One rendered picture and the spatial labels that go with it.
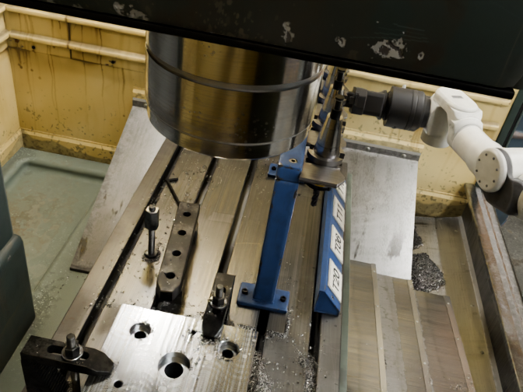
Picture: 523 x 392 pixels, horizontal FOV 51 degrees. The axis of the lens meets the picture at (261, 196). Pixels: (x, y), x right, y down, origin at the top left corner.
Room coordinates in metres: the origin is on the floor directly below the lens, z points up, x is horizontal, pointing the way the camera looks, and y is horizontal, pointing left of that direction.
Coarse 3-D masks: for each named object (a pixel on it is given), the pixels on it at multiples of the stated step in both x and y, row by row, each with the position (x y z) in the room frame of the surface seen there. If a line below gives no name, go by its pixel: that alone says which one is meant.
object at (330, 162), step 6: (312, 144) 0.81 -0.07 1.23; (312, 150) 0.79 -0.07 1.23; (342, 150) 0.81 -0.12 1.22; (312, 156) 0.77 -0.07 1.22; (318, 156) 0.77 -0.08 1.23; (342, 156) 0.80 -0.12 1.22; (306, 162) 0.79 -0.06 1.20; (312, 162) 0.78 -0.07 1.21; (318, 162) 0.77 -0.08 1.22; (324, 162) 0.76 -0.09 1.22; (330, 162) 0.77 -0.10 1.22; (336, 162) 0.77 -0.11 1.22; (336, 168) 0.78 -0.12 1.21
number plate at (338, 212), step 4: (336, 200) 1.04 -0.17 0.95; (336, 204) 1.03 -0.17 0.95; (340, 204) 1.05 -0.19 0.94; (336, 208) 1.01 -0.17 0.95; (340, 208) 1.03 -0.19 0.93; (332, 212) 0.98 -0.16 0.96; (336, 212) 1.00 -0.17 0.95; (340, 212) 1.02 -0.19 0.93; (344, 212) 1.04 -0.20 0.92; (336, 216) 0.98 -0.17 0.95; (340, 216) 1.00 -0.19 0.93; (344, 216) 1.02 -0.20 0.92; (336, 220) 0.97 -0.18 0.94; (340, 220) 0.99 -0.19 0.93; (344, 220) 1.01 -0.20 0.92; (340, 224) 0.98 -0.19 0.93; (344, 224) 1.00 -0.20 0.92
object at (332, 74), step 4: (332, 68) 1.01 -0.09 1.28; (336, 68) 1.00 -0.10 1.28; (328, 72) 1.01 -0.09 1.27; (332, 72) 1.00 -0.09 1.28; (336, 72) 1.00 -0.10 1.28; (344, 72) 1.01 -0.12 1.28; (328, 76) 1.01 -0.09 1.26; (332, 76) 1.00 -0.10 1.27; (336, 76) 1.00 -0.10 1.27; (344, 76) 1.01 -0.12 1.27; (328, 80) 1.00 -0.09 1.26; (332, 80) 1.00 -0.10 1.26; (344, 80) 1.01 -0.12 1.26; (324, 84) 1.02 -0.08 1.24; (328, 84) 1.00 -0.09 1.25; (324, 88) 1.01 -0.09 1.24; (328, 88) 1.00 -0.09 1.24; (324, 92) 1.00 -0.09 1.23
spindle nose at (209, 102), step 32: (160, 64) 0.41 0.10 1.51; (192, 64) 0.39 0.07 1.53; (224, 64) 0.39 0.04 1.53; (256, 64) 0.39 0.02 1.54; (288, 64) 0.40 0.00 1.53; (320, 64) 0.44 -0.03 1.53; (160, 96) 0.41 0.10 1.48; (192, 96) 0.39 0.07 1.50; (224, 96) 0.39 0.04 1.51; (256, 96) 0.39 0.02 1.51; (288, 96) 0.41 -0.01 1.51; (160, 128) 0.41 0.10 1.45; (192, 128) 0.39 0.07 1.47; (224, 128) 0.39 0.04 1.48; (256, 128) 0.39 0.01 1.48; (288, 128) 0.41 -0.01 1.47
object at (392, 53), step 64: (0, 0) 0.35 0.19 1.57; (64, 0) 0.35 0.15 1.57; (128, 0) 0.35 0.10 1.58; (192, 0) 0.34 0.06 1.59; (256, 0) 0.34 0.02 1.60; (320, 0) 0.34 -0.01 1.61; (384, 0) 0.34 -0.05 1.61; (448, 0) 0.34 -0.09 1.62; (512, 0) 0.34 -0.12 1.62; (384, 64) 0.34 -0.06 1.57; (448, 64) 0.34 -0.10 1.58; (512, 64) 0.33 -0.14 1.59
